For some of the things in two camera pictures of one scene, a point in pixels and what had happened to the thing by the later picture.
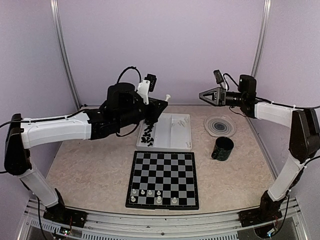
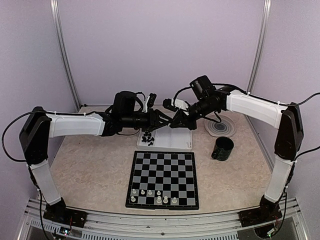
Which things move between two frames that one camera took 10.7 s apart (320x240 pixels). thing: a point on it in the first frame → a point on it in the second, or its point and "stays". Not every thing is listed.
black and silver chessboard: [163, 180] stays
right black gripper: [219, 96] → [180, 117]
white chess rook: [168, 96] → [165, 201]
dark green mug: [223, 146] stays
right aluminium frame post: [267, 9] stays
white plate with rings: [220, 126] stays
